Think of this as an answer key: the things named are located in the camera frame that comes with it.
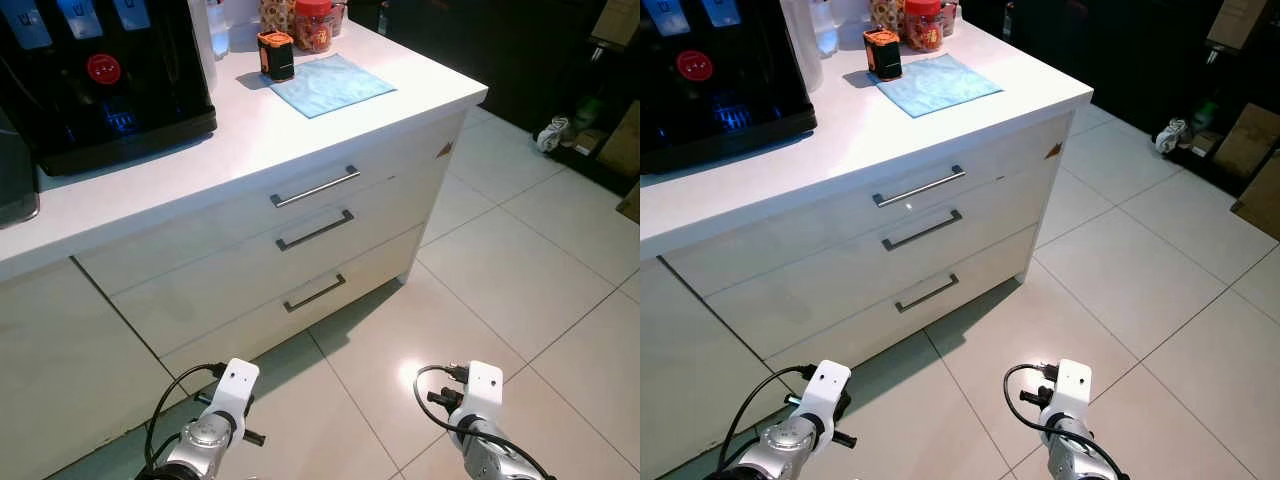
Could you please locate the white drawer cabinet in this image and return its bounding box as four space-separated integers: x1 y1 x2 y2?
0 18 489 480
640 18 1094 480

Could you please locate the light blue cloth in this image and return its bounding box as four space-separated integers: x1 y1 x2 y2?
268 54 397 120
876 53 1004 119

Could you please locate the black water dispenser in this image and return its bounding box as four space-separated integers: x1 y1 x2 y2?
0 0 218 177
640 0 818 176

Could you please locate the grey plastic container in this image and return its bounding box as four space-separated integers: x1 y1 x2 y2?
0 105 41 229

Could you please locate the small black orange box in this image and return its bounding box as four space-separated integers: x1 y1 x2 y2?
864 28 904 82
256 31 296 83

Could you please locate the red lid snack jar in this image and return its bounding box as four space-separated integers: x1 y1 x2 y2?
293 0 336 54
903 0 944 53

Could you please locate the white plastic jug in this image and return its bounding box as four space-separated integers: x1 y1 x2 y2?
782 0 839 93
188 0 232 91

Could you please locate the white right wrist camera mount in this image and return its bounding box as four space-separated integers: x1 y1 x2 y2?
462 360 505 427
1048 358 1093 427

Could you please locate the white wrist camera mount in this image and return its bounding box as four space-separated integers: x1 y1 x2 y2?
200 358 261 427
1048 358 1093 427
795 360 853 427
462 360 505 427

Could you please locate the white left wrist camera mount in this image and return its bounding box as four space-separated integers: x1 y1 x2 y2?
795 360 853 427
200 358 261 427

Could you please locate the silver drawer handle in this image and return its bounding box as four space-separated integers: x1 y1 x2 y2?
276 210 355 252
894 274 959 314
283 274 347 314
270 166 361 209
882 209 963 251
872 165 967 209

